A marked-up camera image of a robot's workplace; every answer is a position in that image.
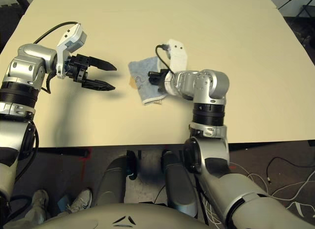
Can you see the black foam floor mat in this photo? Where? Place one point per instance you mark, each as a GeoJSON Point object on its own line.
{"type": "Point", "coordinates": [8, 22]}

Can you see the light blue terry rag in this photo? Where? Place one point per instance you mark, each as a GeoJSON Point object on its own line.
{"type": "Point", "coordinates": [142, 71]}

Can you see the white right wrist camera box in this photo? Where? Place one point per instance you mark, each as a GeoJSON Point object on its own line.
{"type": "Point", "coordinates": [178, 57]}

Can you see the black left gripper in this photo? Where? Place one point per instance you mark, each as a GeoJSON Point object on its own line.
{"type": "Point", "coordinates": [77, 68]}

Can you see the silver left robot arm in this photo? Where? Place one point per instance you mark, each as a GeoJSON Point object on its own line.
{"type": "Point", "coordinates": [29, 66]}

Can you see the grey robot leg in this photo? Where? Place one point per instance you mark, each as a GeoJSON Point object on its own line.
{"type": "Point", "coordinates": [110, 180]}
{"type": "Point", "coordinates": [179, 180]}

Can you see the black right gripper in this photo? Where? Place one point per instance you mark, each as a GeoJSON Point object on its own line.
{"type": "Point", "coordinates": [157, 80]}

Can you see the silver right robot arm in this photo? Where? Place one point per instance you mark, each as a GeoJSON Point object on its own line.
{"type": "Point", "coordinates": [209, 84]}

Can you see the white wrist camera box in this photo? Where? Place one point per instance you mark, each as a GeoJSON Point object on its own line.
{"type": "Point", "coordinates": [178, 57]}
{"type": "Point", "coordinates": [73, 37]}

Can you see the black table frame bar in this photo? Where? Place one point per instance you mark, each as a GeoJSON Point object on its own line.
{"type": "Point", "coordinates": [64, 152]}

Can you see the grey worn sneaker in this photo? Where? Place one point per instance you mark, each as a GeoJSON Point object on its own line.
{"type": "Point", "coordinates": [39, 202]}

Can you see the grey left robot leg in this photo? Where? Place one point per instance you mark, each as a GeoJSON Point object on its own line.
{"type": "Point", "coordinates": [110, 180]}

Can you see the grey right robot leg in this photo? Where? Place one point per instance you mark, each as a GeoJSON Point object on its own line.
{"type": "Point", "coordinates": [179, 180]}

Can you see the grey robot torso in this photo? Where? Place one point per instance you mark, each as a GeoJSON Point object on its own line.
{"type": "Point", "coordinates": [110, 216]}

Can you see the black folding stool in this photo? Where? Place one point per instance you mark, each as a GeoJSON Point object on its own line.
{"type": "Point", "coordinates": [306, 10]}

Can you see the grey white sneaker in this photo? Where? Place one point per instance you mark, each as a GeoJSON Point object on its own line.
{"type": "Point", "coordinates": [80, 200]}

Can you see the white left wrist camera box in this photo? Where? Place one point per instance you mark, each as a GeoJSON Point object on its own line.
{"type": "Point", "coordinates": [73, 37]}

